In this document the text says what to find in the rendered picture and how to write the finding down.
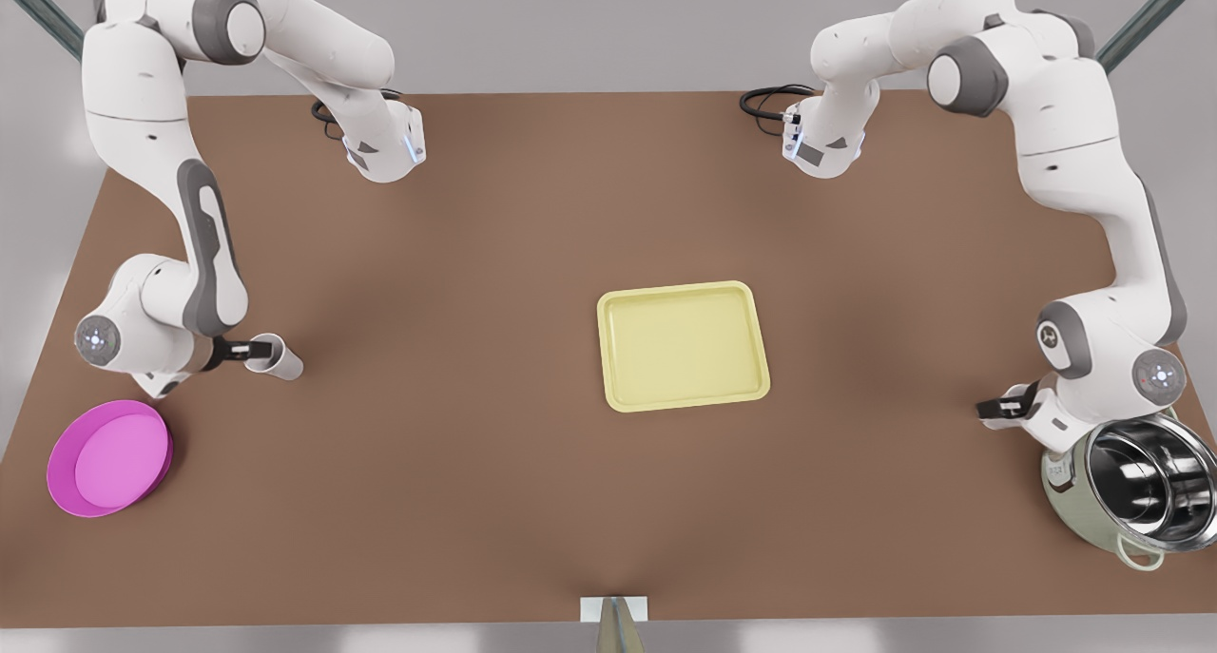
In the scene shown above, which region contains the white cup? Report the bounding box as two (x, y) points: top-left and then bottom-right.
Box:
(244, 333), (305, 382)

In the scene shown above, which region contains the yellow tray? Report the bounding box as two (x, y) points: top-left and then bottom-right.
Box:
(596, 280), (772, 414)

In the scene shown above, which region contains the steel pot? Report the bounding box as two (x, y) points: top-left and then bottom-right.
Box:
(1041, 411), (1217, 571)

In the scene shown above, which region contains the pink plate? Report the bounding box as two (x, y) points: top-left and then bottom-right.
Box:
(47, 399), (175, 519)

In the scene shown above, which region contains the black cable loop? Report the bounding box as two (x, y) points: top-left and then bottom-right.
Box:
(311, 88), (405, 142)
(739, 85), (821, 126)

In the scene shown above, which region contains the silver frame post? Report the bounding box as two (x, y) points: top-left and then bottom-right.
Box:
(0, 0), (87, 62)
(1095, 0), (1217, 74)
(580, 595), (649, 653)

